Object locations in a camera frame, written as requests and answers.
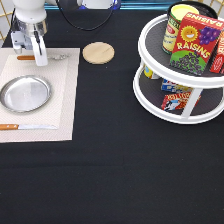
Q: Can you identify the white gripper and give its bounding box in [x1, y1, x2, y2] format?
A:
[11, 30, 48, 66]

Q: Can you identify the fork with orange wooden handle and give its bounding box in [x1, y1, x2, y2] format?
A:
[17, 54, 70, 60]

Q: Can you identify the round silver metal plate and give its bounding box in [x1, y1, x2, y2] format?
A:
[0, 75, 52, 113]

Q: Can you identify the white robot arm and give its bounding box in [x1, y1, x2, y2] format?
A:
[11, 0, 48, 66]

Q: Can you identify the round wooden coaster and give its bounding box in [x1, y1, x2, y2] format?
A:
[82, 42, 115, 64]

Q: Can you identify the beige woven placemat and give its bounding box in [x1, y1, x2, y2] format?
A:
[0, 48, 80, 143]

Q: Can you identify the yellow blue can lower tier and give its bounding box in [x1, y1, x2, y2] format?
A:
[144, 67, 159, 79]

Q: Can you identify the blue white box lower tier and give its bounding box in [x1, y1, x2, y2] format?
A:
[161, 79, 192, 93]

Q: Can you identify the yellow lidded food can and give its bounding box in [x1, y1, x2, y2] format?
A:
[162, 4, 199, 54]

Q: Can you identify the white two-tier turntable rack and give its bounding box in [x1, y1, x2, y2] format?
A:
[133, 14, 224, 124]

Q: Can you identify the red cow box lower tier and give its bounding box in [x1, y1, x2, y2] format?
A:
[161, 92, 191, 111]

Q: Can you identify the red raisins box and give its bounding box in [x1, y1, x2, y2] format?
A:
[170, 13, 224, 76]

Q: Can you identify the knife with wooden handle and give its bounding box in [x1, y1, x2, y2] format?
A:
[0, 124, 57, 130]

